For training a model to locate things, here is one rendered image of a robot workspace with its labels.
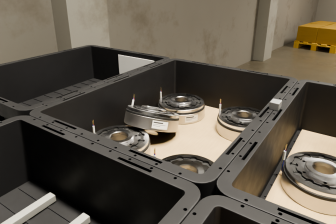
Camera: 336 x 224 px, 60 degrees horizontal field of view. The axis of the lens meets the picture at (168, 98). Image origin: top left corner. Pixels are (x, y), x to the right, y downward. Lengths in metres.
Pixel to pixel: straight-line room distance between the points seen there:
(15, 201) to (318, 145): 0.50
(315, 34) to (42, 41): 4.62
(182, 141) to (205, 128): 0.07
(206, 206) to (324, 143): 0.39
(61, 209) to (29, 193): 0.06
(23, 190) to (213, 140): 0.32
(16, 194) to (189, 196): 0.28
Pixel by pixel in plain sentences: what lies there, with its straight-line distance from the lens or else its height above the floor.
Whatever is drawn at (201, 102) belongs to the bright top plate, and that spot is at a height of 0.86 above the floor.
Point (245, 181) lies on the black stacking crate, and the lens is 0.34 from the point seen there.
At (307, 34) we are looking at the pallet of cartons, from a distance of 5.71.
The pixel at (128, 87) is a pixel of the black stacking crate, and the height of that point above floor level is 0.91.
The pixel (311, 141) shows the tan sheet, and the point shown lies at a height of 0.83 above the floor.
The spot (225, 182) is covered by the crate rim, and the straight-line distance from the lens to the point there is 0.29.
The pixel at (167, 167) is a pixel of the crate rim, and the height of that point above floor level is 0.93.
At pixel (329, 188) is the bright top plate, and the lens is 0.45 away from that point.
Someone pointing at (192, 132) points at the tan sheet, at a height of 0.83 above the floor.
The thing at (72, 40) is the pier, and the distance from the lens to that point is 1.91.
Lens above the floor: 1.11
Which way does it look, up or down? 22 degrees down
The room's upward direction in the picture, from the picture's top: straight up
